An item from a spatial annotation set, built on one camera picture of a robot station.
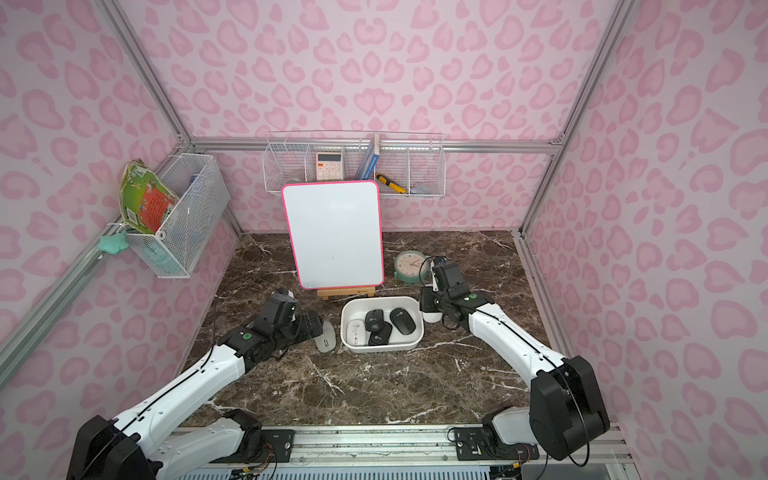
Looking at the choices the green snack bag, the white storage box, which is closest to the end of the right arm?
the white storage box

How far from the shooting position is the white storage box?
89cm

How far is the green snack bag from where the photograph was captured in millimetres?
681

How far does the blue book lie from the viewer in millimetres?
862

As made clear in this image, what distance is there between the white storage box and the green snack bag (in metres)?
0.53

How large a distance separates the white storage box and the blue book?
1.27 feet
